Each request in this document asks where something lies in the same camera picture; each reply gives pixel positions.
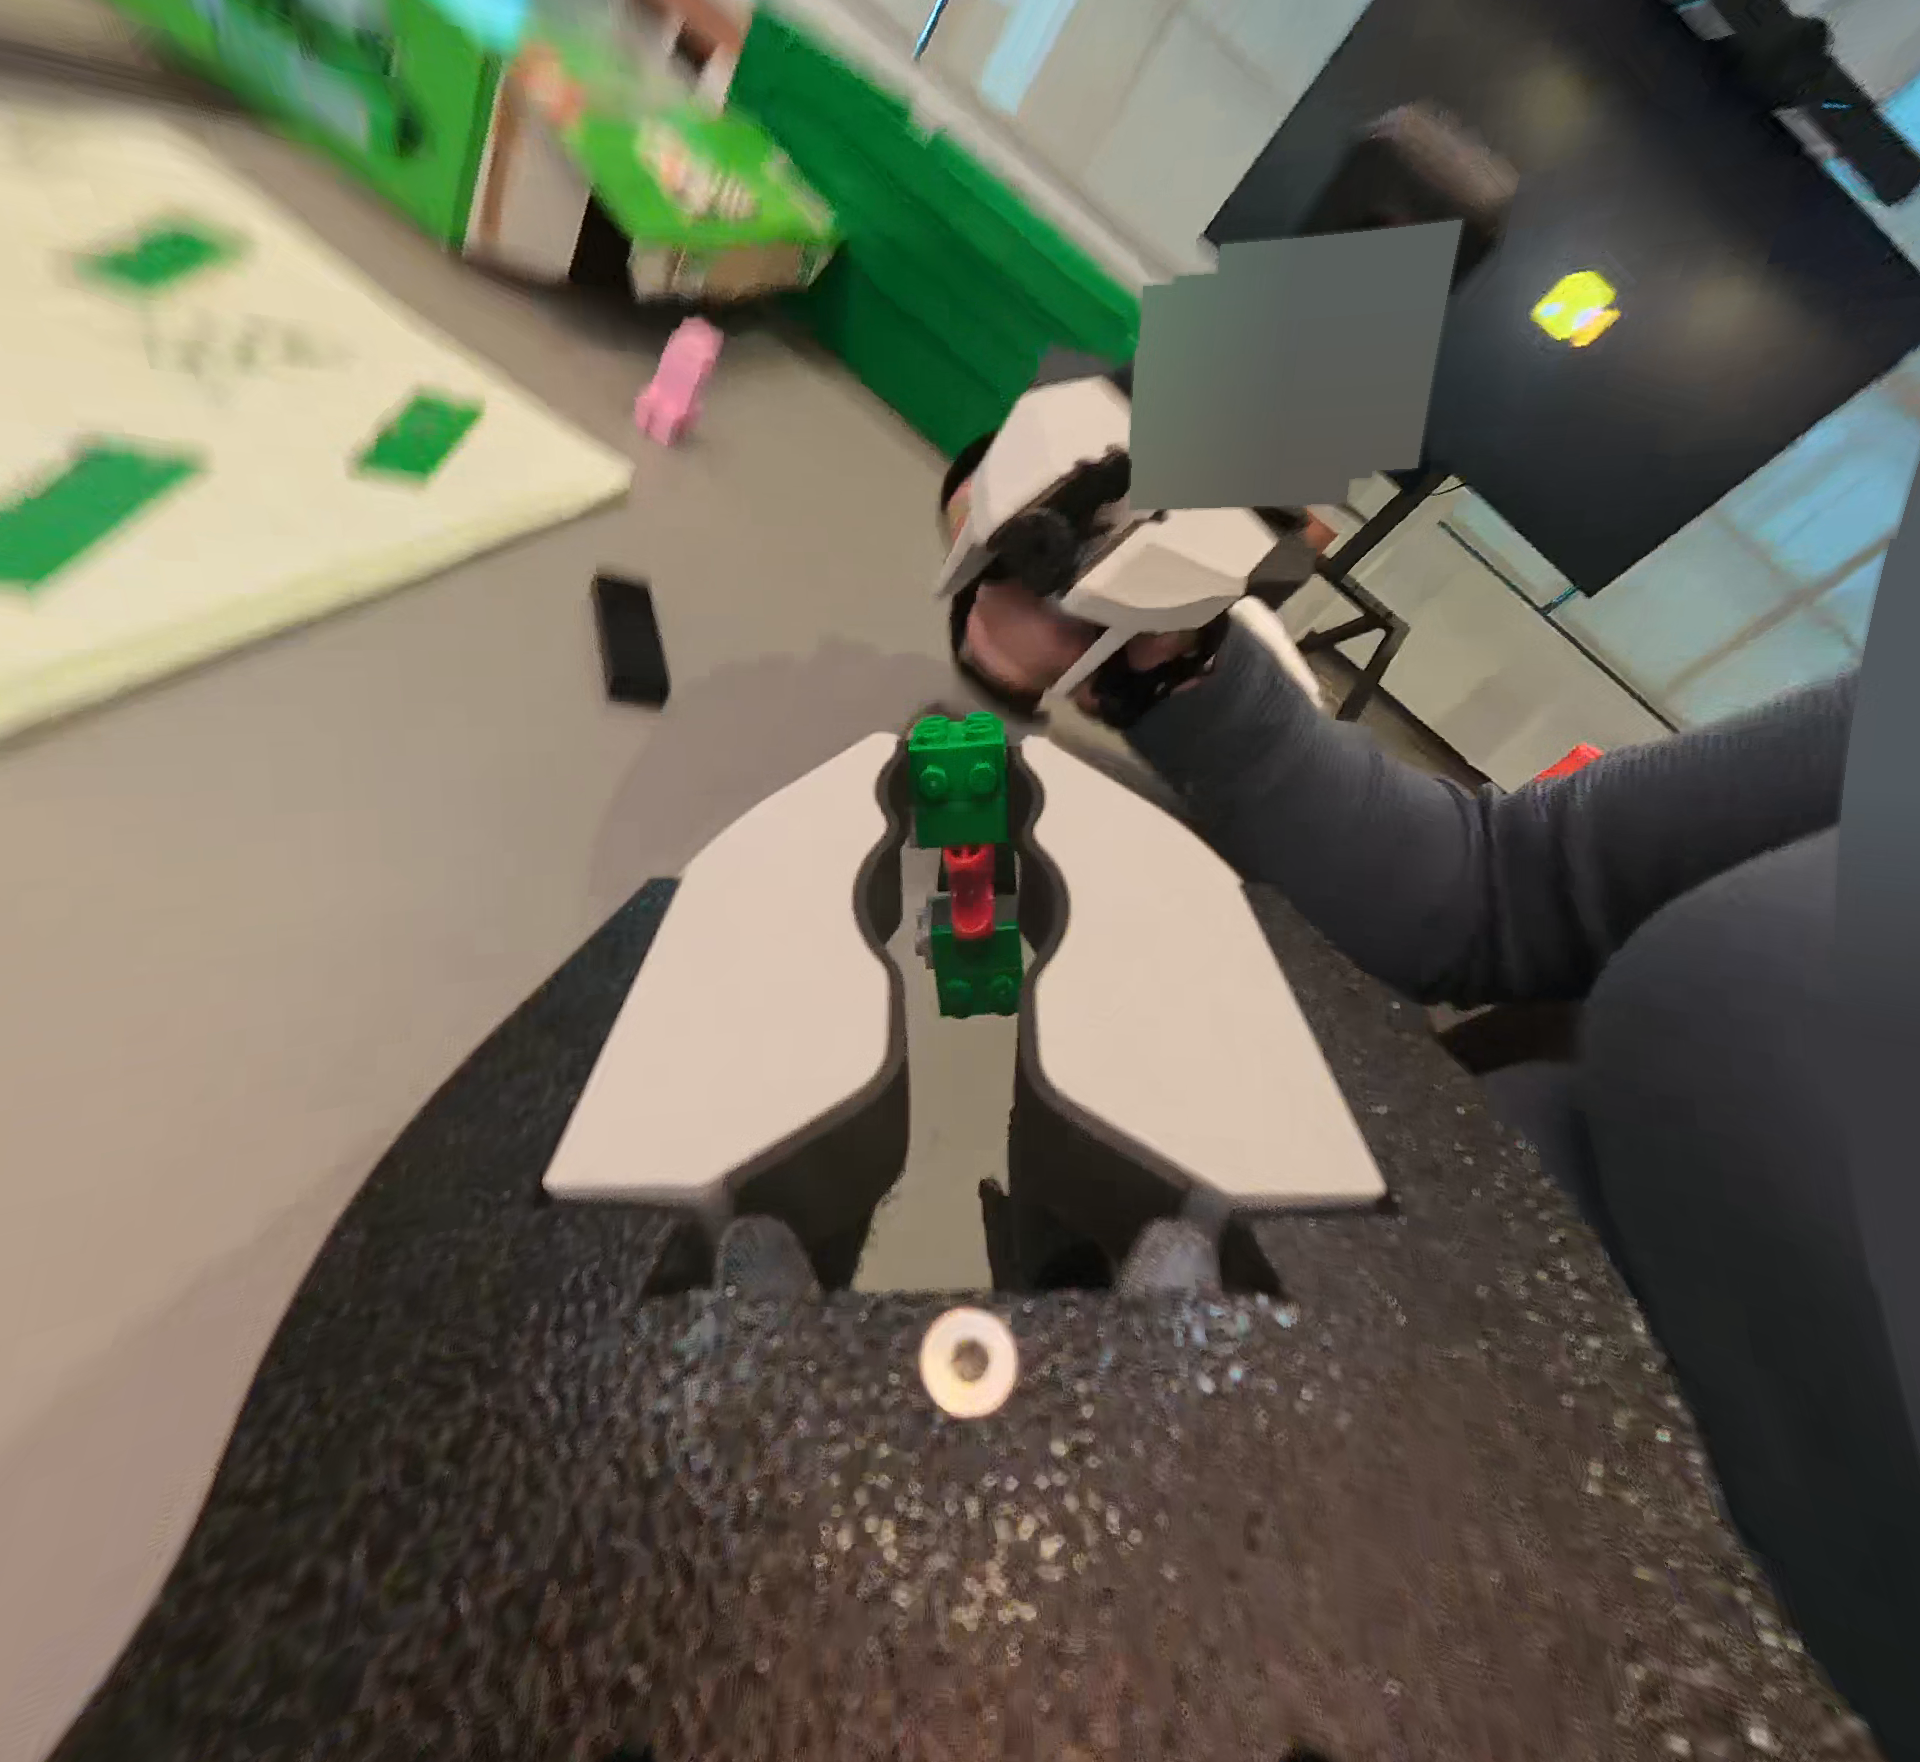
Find person's right hand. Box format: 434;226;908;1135
952;587;1235;731

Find large green brick set box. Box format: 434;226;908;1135
0;0;519;251

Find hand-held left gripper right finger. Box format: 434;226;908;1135
1017;734;1392;1221

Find green brick assembly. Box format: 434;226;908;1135
903;710;1035;1024

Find black rectangular block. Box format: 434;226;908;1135
590;570;674;712

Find person's grey clothing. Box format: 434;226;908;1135
1440;441;1920;1756

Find small green brick set box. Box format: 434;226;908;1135
559;67;841;302

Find pink brick pig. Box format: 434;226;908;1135
631;316;726;447

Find black screen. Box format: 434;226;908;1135
1205;0;1920;599

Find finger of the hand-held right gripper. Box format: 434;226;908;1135
938;378;1137;596
1047;505;1310;706

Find white instruction sheet green prints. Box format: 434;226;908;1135
0;88;635;747

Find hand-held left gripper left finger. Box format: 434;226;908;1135
540;729;913;1221

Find black camera bar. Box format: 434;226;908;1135
1647;0;1920;208

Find black screen stand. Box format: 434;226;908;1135
1292;470;1503;723

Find grey desk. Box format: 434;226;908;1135
0;0;1503;1762

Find green storage bin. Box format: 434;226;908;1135
726;0;1146;455

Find person's right forearm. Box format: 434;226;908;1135
1125;615;1862;1009

